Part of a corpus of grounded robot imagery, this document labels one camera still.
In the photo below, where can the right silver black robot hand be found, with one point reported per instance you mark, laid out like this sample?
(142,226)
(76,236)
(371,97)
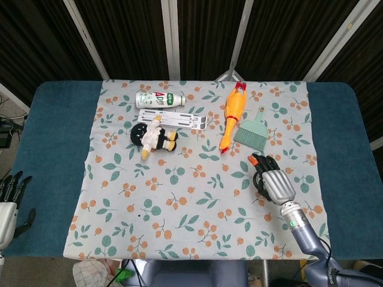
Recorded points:
(275,182)

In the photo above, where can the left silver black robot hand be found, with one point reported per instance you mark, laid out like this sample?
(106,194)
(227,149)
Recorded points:
(6,215)

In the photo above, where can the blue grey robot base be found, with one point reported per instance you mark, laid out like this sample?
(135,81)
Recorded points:
(194,273)

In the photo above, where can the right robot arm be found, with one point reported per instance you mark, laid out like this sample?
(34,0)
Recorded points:
(311,239)

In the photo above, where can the green hand brush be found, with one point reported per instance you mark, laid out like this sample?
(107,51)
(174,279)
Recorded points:
(251,131)

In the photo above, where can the blue table mat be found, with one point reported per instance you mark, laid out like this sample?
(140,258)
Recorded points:
(51,155)

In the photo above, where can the black power box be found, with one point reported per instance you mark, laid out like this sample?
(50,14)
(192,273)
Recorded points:
(4,138)

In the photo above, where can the floral patterned tablecloth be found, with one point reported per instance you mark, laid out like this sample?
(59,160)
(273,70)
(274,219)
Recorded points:
(197,173)

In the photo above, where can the yellow rubber chicken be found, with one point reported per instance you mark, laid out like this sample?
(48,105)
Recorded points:
(232,113)

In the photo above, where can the white checkered bag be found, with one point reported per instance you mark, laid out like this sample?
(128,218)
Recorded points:
(89,273)

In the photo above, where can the white folding stand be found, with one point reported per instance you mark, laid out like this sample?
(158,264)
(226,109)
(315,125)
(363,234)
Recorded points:
(182,119)

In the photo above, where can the green plastic object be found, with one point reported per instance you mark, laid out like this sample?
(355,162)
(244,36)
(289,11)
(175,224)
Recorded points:
(123,274)

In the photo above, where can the black haired plush doll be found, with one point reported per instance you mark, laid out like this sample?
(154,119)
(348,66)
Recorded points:
(151,137)

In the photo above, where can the white drink bottle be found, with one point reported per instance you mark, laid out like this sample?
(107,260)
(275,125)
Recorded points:
(158,100)

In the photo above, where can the white screen frame post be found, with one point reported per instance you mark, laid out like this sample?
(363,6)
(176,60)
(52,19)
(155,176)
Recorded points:
(236,39)
(86,39)
(171,39)
(335,39)
(12,97)

